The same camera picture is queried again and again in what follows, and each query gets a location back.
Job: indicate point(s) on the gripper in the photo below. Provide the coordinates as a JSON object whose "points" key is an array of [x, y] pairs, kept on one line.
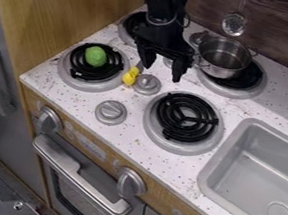
{"points": [[161, 36]]}

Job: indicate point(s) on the toy sink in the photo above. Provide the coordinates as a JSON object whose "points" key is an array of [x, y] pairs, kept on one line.
{"points": [[260, 181]]}

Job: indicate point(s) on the toy stove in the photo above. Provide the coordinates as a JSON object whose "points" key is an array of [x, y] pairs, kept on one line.
{"points": [[159, 81]]}

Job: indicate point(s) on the yellow toy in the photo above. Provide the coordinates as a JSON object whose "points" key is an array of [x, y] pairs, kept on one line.
{"points": [[131, 76]]}

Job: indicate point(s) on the silver pot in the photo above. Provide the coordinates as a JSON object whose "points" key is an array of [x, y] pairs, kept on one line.
{"points": [[223, 56]]}

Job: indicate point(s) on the green toy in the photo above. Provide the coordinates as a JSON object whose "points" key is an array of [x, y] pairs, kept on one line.
{"points": [[96, 56]]}

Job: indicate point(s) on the silver strainer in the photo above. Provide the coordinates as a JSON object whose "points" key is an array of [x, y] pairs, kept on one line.
{"points": [[234, 23]]}

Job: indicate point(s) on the toy fridge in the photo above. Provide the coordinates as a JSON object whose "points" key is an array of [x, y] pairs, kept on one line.
{"points": [[0, 92]]}

